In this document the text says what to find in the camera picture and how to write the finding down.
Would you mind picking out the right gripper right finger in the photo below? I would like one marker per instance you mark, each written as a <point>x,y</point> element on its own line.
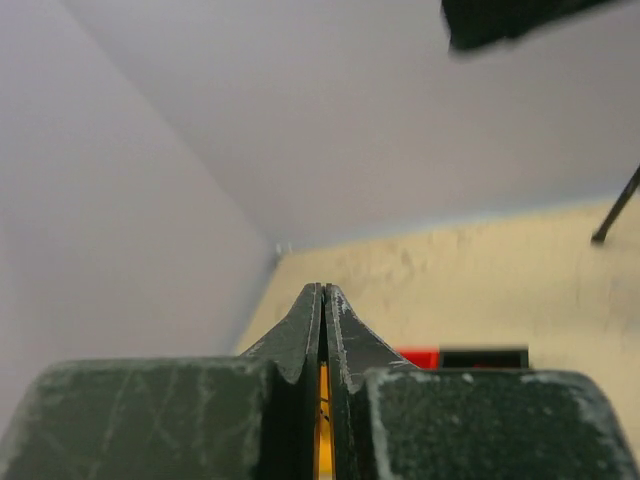
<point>393,420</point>

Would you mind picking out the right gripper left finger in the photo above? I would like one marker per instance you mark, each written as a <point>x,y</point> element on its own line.
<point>250,416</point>

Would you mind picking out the yellow plastic bin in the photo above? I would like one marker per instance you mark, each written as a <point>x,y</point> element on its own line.
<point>325,466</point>

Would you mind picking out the black plastic bin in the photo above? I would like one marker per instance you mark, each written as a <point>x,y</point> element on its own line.
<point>487,357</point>

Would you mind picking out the black music stand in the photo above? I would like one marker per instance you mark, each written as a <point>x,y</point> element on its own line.
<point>558,83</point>

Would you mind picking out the red plastic bin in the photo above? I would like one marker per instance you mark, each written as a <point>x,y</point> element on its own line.
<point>422,358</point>

